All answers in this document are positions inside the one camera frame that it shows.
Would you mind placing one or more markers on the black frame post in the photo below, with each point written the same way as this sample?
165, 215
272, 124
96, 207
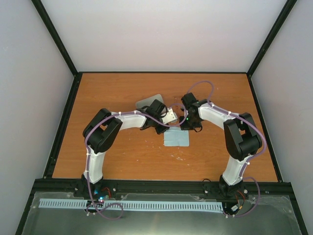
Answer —
41, 10
283, 15

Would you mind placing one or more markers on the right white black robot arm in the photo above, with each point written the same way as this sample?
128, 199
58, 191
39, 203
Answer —
242, 138

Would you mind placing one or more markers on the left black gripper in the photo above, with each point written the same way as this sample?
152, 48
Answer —
160, 129

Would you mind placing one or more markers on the left black frame post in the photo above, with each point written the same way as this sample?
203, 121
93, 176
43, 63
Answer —
41, 10

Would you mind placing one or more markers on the right black frame post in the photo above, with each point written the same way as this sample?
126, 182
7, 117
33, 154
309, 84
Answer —
283, 15

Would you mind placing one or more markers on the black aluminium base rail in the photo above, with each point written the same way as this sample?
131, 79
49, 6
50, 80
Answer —
79, 187

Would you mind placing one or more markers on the brown transparent sunglasses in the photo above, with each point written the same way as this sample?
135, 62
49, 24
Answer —
177, 106

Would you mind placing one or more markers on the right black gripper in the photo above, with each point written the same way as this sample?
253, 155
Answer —
184, 127

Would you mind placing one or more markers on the pink glasses case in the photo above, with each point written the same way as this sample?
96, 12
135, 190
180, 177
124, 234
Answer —
148, 101

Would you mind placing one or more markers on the light blue cleaning cloth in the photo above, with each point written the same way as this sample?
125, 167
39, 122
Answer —
174, 136

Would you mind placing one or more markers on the clear plastic sheet cover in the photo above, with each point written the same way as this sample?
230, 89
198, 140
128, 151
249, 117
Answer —
265, 215

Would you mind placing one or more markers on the light blue slotted cable duct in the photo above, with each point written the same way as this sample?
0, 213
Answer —
151, 206

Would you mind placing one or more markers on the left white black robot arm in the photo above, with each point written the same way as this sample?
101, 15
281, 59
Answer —
101, 132

